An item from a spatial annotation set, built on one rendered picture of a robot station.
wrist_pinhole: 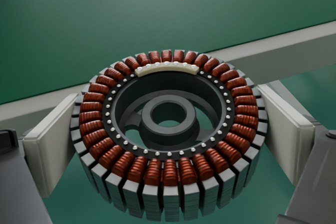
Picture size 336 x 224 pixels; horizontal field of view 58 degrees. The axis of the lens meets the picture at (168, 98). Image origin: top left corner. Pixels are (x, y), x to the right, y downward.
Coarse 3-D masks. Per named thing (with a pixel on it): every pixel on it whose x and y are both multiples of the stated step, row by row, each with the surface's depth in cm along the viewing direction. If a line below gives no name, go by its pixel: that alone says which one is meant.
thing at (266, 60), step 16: (288, 32) 33; (304, 32) 33; (320, 32) 33; (224, 48) 32; (240, 48) 32; (256, 48) 32; (272, 48) 32; (288, 48) 32; (304, 48) 33; (320, 48) 34; (240, 64) 31; (256, 64) 32; (272, 64) 33; (288, 64) 34; (304, 64) 35; (320, 64) 36; (256, 80) 34; (272, 80) 35; (48, 96) 28; (64, 96) 28; (0, 112) 27; (16, 112) 27; (32, 112) 27; (48, 112) 27; (0, 128) 27; (16, 128) 27
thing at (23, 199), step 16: (0, 144) 12; (16, 144) 13; (0, 160) 12; (16, 160) 12; (0, 176) 10; (16, 176) 10; (0, 192) 10; (16, 192) 10; (32, 192) 9; (0, 208) 9; (16, 208) 9; (32, 208) 9
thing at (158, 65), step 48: (96, 96) 18; (144, 96) 21; (192, 96) 20; (240, 96) 17; (96, 144) 15; (144, 144) 19; (192, 144) 18; (240, 144) 15; (144, 192) 14; (192, 192) 14; (240, 192) 16
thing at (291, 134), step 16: (272, 96) 17; (272, 112) 16; (288, 112) 14; (272, 128) 16; (288, 128) 14; (304, 128) 13; (272, 144) 16; (288, 144) 14; (304, 144) 13; (288, 160) 14; (304, 160) 13; (288, 176) 14
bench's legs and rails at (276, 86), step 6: (270, 84) 107; (276, 84) 107; (282, 84) 106; (276, 90) 104; (282, 90) 104; (282, 96) 102; (288, 96) 102; (288, 102) 100; (294, 102) 100; (294, 108) 98; (300, 108) 98; (306, 114) 96
